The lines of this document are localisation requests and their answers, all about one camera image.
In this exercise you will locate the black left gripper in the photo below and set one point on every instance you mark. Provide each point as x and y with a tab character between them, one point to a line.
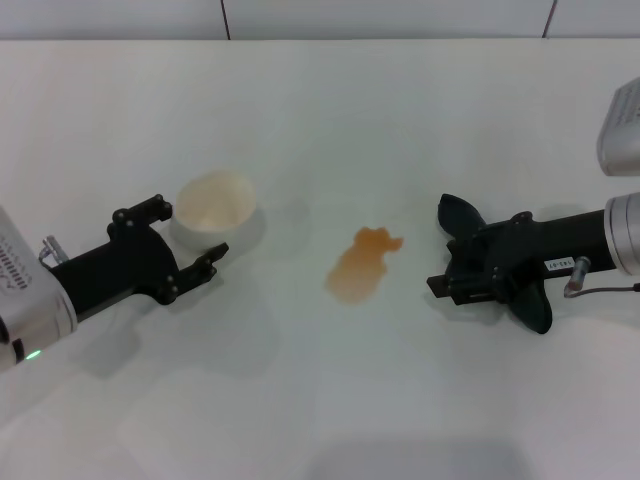
125	265

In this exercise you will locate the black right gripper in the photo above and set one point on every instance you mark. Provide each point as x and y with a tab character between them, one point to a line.
530	250

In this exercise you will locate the dark blue rag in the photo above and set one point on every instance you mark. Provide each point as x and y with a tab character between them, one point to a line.
457	215

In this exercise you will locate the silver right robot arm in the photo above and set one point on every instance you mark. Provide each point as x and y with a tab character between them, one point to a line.
625	235

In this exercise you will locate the brown water stain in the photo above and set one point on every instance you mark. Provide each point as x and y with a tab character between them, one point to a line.
360	270

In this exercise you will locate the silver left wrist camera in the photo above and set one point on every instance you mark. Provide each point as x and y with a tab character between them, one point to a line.
20	260

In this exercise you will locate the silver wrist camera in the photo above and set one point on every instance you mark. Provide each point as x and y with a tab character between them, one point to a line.
622	130
20	260

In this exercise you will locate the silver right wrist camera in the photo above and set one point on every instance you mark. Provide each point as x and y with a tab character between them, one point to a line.
622	130

